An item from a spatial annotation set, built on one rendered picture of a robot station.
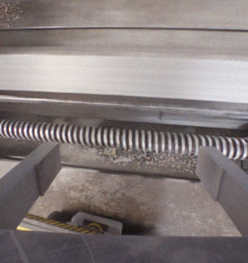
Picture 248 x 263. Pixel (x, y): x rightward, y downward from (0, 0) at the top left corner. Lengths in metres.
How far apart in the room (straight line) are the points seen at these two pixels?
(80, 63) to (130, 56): 0.07
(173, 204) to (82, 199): 0.53
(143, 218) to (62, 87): 0.96
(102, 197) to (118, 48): 0.96
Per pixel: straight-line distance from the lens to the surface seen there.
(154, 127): 0.68
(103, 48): 0.28
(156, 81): 0.26
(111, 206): 1.14
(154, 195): 1.10
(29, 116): 0.75
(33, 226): 0.95
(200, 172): 0.17
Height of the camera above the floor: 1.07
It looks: 80 degrees down
